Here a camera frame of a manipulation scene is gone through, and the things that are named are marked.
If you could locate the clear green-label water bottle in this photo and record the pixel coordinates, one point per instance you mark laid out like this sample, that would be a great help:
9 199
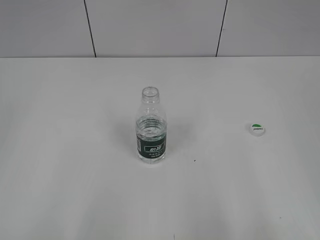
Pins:
151 127

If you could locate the white green bottle cap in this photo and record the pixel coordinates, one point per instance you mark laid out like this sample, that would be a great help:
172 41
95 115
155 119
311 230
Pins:
257 130

